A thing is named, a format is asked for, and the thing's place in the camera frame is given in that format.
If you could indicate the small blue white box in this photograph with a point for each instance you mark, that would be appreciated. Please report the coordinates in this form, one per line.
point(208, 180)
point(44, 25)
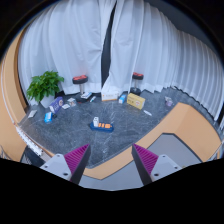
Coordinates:
point(48, 117)

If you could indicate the white pen-like tube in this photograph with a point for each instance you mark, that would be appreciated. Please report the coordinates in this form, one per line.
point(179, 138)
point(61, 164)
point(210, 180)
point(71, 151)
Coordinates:
point(148, 113)

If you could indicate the white flat packet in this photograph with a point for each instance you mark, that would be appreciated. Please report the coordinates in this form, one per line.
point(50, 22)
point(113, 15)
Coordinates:
point(32, 113)

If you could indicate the white charger plug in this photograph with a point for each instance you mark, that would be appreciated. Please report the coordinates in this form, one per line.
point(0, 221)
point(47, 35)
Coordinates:
point(96, 121)

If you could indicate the left red-topped stool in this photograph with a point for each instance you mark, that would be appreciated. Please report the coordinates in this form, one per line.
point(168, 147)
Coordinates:
point(80, 81)

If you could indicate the red-topped stool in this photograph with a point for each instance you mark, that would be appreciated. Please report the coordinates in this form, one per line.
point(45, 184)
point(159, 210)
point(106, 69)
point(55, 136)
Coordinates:
point(80, 81)
point(137, 77)

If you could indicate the purple box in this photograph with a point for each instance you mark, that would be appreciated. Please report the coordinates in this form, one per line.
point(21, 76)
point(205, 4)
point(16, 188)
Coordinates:
point(56, 105)

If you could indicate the white tissue box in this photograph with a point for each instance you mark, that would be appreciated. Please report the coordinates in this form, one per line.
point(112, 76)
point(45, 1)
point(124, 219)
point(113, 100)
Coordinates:
point(108, 96)

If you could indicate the green potted plant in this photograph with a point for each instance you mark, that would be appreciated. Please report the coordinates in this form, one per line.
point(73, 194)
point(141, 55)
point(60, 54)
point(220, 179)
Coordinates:
point(43, 88)

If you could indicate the white curtain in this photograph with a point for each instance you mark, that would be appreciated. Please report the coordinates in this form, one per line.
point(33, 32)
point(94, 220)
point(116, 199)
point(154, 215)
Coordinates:
point(144, 41)
point(67, 38)

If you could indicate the small translucent purple cup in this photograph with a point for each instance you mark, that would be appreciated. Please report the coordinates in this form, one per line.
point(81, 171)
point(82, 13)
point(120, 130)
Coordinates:
point(168, 101)

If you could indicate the right white curtain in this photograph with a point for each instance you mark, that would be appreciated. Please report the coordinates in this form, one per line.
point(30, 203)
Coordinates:
point(144, 41)

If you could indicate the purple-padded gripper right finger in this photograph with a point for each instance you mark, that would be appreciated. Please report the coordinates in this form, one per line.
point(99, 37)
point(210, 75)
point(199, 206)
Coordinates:
point(152, 167)

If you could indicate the yellow cardboard box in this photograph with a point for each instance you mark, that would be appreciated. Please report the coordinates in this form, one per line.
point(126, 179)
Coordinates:
point(135, 100)

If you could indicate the small white patterned box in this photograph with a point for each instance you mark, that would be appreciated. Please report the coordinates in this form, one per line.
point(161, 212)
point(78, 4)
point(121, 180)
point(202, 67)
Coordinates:
point(72, 102)

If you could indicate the left white curtain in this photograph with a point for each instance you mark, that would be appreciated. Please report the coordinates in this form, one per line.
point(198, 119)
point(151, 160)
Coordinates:
point(67, 38)

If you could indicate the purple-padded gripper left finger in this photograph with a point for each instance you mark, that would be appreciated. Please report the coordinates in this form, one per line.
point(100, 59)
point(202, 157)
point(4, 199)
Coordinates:
point(69, 166)

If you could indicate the right red-topped stool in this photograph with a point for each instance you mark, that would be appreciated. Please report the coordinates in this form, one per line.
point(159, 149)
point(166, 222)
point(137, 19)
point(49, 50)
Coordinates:
point(137, 77)

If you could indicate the blue white carton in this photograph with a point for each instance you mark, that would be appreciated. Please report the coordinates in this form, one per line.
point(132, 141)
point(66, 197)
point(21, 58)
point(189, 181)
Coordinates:
point(122, 98)

